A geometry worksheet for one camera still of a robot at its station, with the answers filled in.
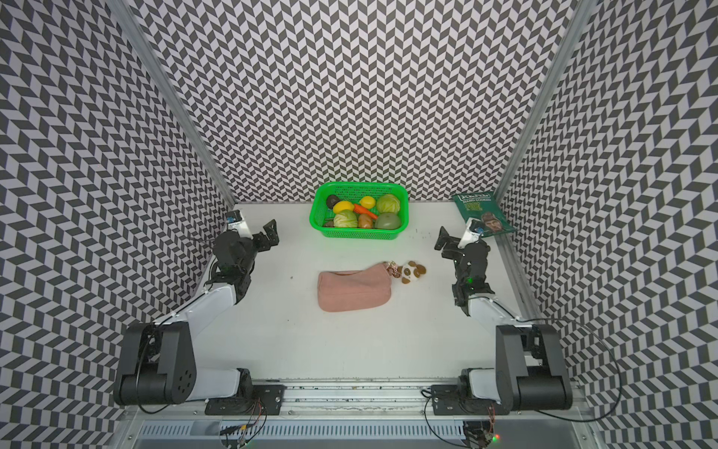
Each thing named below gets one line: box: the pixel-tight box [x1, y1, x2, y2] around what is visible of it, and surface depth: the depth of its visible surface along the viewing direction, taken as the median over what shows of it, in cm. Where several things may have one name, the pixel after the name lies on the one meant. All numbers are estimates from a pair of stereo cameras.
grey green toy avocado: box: [373, 212, 402, 231], surface depth 105 cm
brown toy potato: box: [358, 213, 373, 230], surface depth 107 cm
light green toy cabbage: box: [375, 193, 401, 214], surface depth 110 cm
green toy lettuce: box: [332, 209, 359, 229], surface depth 106 cm
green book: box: [451, 190, 517, 237], surface depth 114 cm
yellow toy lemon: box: [360, 195, 376, 210], surface depth 118 cm
